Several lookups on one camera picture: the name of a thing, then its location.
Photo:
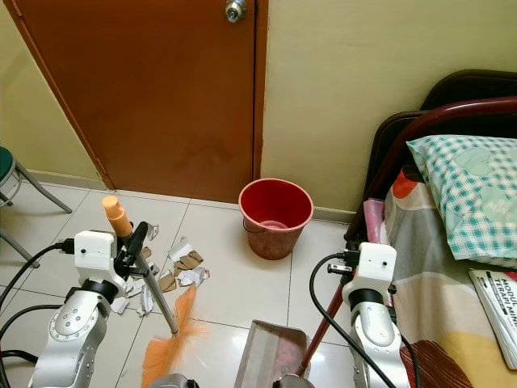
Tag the white printed booklet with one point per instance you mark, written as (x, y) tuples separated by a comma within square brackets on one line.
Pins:
[(499, 311)]

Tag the brown wooden door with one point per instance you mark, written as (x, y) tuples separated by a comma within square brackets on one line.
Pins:
[(137, 89)]

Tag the orange broom with silver shaft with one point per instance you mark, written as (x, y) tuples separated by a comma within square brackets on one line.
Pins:
[(115, 215)]

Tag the green checked pillow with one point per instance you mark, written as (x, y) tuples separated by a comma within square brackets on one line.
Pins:
[(464, 190)]

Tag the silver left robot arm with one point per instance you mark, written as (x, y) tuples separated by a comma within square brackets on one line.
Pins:
[(71, 331)]

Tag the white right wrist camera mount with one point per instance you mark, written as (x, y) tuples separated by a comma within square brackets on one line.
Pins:
[(375, 265)]

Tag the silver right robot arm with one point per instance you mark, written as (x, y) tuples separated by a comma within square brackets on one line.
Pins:
[(376, 327)]

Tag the red plastic bucket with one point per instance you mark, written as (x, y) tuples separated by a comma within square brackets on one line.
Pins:
[(276, 210)]

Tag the crumpled white paper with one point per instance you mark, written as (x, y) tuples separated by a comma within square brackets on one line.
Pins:
[(194, 277)]

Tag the torn white paper pieces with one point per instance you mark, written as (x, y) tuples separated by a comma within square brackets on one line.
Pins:
[(131, 296)]

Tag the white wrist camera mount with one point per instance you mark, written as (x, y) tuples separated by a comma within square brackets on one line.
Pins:
[(94, 252), (375, 265)]

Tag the flat white paper scrap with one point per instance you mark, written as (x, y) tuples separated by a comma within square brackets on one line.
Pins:
[(179, 247)]

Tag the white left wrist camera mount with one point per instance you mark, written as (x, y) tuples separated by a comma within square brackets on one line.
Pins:
[(94, 252)]

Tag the brown cardboard scrap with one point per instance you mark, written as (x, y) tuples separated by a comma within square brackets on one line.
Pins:
[(191, 261)]

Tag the pink cloth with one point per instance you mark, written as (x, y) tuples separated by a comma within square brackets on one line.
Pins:
[(373, 218)]

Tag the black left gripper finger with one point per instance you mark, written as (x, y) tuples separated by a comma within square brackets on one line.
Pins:
[(144, 234), (126, 244)]

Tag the colourful patterned bed sheet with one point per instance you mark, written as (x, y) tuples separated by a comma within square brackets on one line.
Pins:
[(444, 315)]

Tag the dark bed frame headboard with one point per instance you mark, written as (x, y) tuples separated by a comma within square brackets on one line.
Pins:
[(464, 109)]

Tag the green stool with metal legs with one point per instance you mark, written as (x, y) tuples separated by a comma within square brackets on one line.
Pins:
[(6, 168)]

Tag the grey robot leg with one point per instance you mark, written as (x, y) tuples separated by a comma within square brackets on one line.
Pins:
[(174, 381), (294, 381)]

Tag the silver door knob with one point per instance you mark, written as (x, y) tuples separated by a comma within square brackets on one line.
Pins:
[(236, 10)]

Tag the grey robot left leg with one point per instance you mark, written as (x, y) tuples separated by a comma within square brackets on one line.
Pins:
[(174, 381)]

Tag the grey robot right leg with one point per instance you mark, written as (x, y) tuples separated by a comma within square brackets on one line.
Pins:
[(294, 381)]

